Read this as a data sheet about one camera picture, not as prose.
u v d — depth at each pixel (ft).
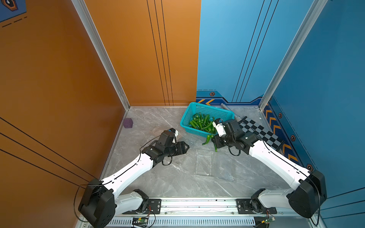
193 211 2.38
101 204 1.30
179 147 2.31
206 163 2.93
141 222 2.34
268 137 3.18
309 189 1.27
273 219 2.25
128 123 3.45
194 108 3.66
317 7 2.29
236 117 3.55
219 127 2.37
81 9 2.29
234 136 1.95
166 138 2.00
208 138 2.65
